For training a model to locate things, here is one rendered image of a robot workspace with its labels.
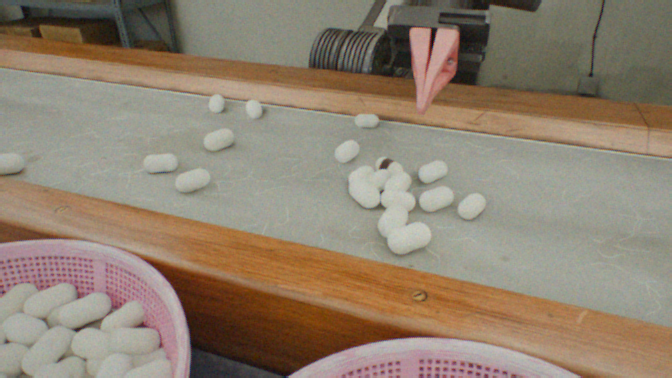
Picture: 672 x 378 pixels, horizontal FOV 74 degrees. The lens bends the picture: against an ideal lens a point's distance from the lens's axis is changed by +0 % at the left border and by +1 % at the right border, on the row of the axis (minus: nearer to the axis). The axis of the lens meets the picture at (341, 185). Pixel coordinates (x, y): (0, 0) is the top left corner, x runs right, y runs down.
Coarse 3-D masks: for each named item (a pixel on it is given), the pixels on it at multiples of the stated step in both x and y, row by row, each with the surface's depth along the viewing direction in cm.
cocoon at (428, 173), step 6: (432, 162) 47; (438, 162) 46; (426, 168) 45; (432, 168) 45; (438, 168) 46; (444, 168) 46; (420, 174) 46; (426, 174) 45; (432, 174) 45; (438, 174) 46; (444, 174) 46; (426, 180) 46; (432, 180) 46
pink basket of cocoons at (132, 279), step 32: (0, 256) 33; (32, 256) 33; (64, 256) 34; (96, 256) 33; (128, 256) 32; (0, 288) 33; (96, 288) 34; (128, 288) 32; (160, 288) 30; (160, 320) 30
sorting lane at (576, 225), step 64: (0, 128) 58; (64, 128) 58; (128, 128) 58; (192, 128) 58; (256, 128) 58; (320, 128) 58; (384, 128) 58; (128, 192) 45; (192, 192) 45; (256, 192) 45; (320, 192) 45; (512, 192) 45; (576, 192) 45; (640, 192) 45; (384, 256) 37; (448, 256) 37; (512, 256) 37; (576, 256) 37; (640, 256) 37
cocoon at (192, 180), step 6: (186, 174) 44; (192, 174) 44; (198, 174) 44; (204, 174) 45; (180, 180) 44; (186, 180) 44; (192, 180) 44; (198, 180) 44; (204, 180) 45; (180, 186) 44; (186, 186) 44; (192, 186) 44; (198, 186) 45
